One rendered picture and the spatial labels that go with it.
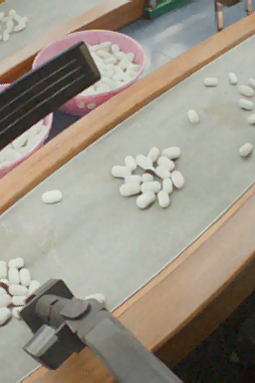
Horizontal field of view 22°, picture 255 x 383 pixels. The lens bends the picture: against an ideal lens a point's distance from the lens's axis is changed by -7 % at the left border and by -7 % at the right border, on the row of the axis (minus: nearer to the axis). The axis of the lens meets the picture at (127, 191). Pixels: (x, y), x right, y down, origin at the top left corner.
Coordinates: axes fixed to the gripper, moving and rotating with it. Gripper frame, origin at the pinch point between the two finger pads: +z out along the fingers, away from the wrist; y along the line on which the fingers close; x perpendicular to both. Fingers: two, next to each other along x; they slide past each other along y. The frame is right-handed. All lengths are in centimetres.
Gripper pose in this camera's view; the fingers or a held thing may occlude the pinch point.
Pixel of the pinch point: (29, 302)
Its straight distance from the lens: 114.3
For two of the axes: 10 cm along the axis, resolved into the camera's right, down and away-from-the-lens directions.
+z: -5.2, 0.2, 8.5
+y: -6.9, 5.7, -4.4
